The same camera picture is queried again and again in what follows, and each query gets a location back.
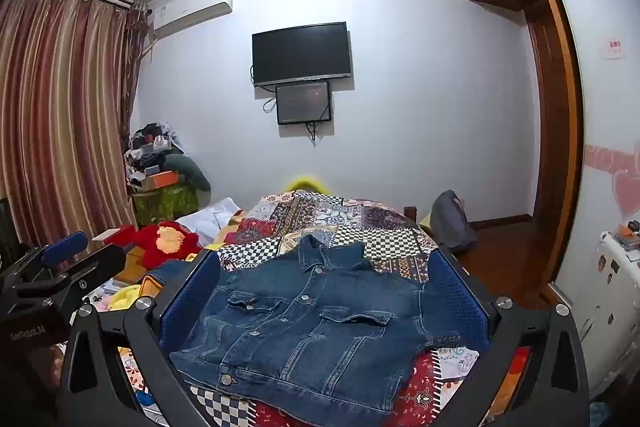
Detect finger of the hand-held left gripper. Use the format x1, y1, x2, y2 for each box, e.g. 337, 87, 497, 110
7, 231, 88, 282
0, 244, 127, 308

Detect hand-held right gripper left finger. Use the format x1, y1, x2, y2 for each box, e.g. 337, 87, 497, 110
56, 248, 222, 427

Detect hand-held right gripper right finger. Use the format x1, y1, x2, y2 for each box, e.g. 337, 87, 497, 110
427, 247, 591, 427

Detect blue denim jacket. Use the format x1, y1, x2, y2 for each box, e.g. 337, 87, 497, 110
167, 234, 466, 415

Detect pink box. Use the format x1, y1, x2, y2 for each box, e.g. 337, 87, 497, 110
90, 229, 122, 253

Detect wooden nightstand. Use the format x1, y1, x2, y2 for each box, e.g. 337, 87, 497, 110
114, 247, 151, 285

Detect yellow blanket orange trim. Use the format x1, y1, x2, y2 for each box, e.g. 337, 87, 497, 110
107, 274, 167, 313

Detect red plush toy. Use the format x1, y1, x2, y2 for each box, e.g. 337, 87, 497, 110
107, 221, 203, 270

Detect grey backpack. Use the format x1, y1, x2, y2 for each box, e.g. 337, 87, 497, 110
430, 190, 478, 253

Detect white pillow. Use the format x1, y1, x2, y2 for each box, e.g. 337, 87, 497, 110
176, 198, 246, 238

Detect orange box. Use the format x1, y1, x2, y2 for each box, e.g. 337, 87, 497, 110
142, 170, 181, 190

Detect pile of clutter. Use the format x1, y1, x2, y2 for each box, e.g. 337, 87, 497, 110
125, 122, 188, 188

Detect dark green cushion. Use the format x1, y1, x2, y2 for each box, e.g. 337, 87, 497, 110
165, 154, 211, 192

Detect patchwork bedspread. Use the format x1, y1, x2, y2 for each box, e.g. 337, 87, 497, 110
80, 189, 531, 427

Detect striped curtain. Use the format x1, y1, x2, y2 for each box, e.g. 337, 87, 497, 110
0, 0, 151, 253

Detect white sticker-covered cabinet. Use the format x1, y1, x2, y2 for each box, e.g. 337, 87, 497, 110
582, 231, 640, 400

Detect yellow cushion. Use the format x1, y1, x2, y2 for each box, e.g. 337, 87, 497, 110
282, 175, 333, 198

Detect brown wooden door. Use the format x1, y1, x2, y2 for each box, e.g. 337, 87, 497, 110
450, 0, 586, 308

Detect white sliding door pink decals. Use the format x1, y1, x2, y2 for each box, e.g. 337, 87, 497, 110
530, 0, 640, 400

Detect white air conditioner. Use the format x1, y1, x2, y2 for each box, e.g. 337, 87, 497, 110
152, 0, 234, 40

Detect black hanging cable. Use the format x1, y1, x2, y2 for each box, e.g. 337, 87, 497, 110
305, 119, 325, 148

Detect black wall television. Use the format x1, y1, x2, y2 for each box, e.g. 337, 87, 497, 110
251, 22, 353, 88

